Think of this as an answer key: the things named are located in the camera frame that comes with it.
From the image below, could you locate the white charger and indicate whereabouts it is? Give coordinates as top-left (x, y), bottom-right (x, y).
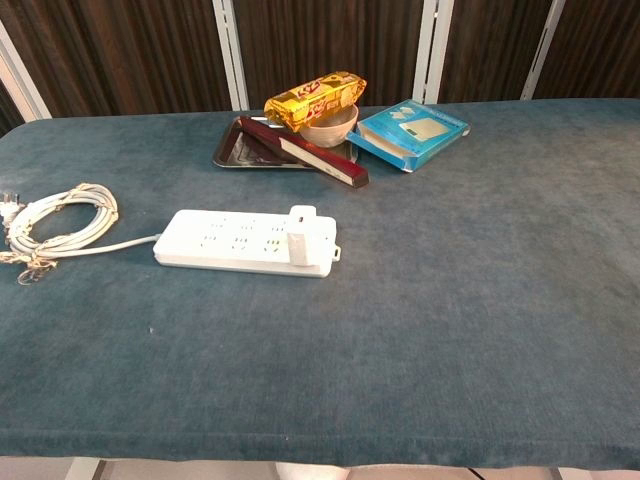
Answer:
top-left (286, 205), bottom-right (318, 266)

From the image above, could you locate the white power strip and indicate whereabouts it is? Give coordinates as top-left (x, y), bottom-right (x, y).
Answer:
top-left (152, 208), bottom-right (342, 280)

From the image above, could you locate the long dark red box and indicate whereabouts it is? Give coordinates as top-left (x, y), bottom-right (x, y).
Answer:
top-left (238, 115), bottom-right (370, 190)

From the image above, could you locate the white bowl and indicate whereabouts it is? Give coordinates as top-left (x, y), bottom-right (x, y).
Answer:
top-left (298, 104), bottom-right (360, 149)

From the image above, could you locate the metal tray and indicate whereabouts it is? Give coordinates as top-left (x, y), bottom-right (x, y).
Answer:
top-left (213, 115), bottom-right (361, 171)

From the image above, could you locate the yellow snack packet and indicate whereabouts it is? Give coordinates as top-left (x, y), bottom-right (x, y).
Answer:
top-left (263, 71), bottom-right (368, 134)

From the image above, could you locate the blue table cloth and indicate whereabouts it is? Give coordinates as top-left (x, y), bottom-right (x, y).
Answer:
top-left (0, 98), bottom-right (640, 471)

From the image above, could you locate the blue cardboard box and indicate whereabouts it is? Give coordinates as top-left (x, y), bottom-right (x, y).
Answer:
top-left (345, 99), bottom-right (472, 174)

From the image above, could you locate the white partition post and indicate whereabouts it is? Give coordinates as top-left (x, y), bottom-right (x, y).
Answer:
top-left (211, 0), bottom-right (250, 112)
top-left (412, 0), bottom-right (455, 105)
top-left (519, 0), bottom-right (568, 101)
top-left (0, 19), bottom-right (53, 121)

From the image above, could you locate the white coiled power cable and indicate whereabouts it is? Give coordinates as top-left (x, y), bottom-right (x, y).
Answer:
top-left (0, 182), bottom-right (164, 286)

